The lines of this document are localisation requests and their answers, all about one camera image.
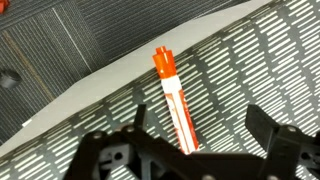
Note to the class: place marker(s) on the red and white marker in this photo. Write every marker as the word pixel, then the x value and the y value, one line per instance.
pixel 165 65

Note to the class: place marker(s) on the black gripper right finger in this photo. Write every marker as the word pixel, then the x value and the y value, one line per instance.
pixel 261 125

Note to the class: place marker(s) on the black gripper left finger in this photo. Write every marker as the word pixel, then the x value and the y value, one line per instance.
pixel 140 116

